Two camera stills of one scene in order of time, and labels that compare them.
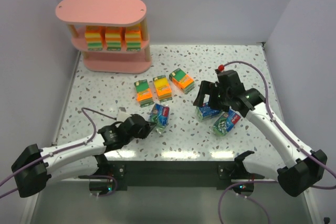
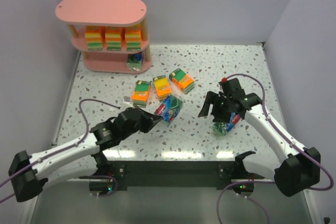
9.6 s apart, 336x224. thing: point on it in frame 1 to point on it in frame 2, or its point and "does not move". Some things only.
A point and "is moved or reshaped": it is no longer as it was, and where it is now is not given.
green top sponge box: (182, 81) does not move
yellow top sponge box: (163, 89) does not move
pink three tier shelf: (80, 11) does not move
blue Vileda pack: (226, 122) does not move
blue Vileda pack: (159, 114) to (134, 61)
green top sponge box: (144, 94) is moved or reshaped
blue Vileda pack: (205, 112) is moved or reshaped
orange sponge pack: (133, 38) does not move
